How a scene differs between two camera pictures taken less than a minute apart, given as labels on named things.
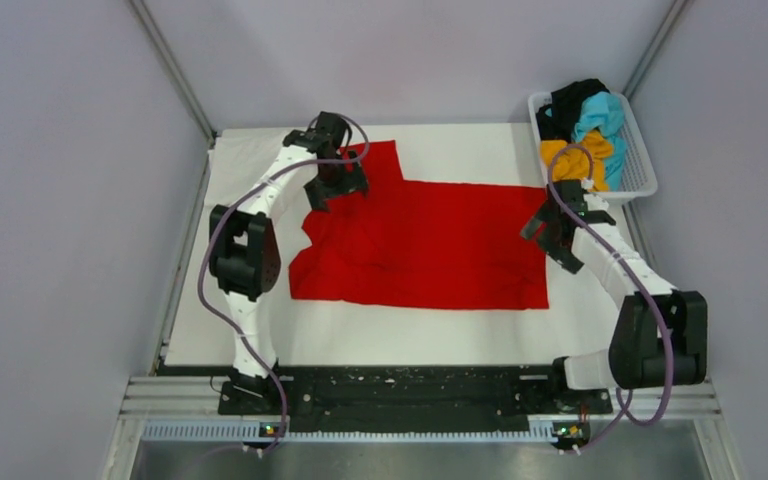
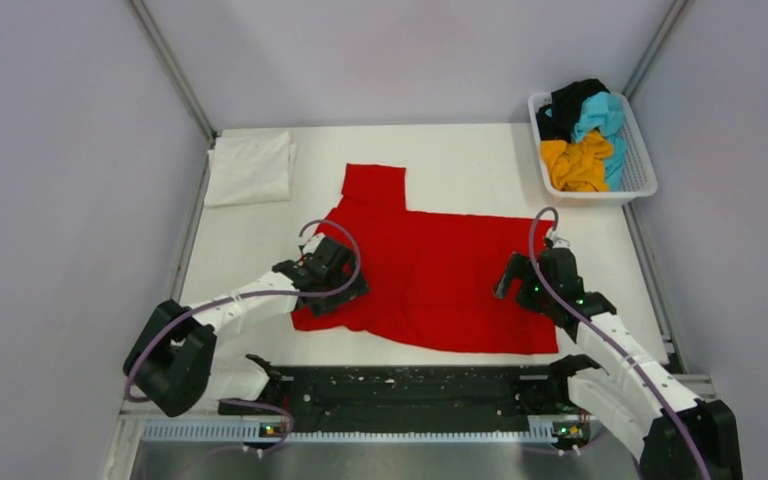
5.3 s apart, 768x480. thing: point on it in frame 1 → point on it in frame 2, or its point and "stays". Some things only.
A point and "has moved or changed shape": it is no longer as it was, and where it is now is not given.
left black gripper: [351, 179] → [328, 304]
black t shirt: [555, 121] stays
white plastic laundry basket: [639, 178] stays
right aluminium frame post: [654, 50] stays
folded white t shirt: [238, 159] stays
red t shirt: [421, 242] has moved or changed shape
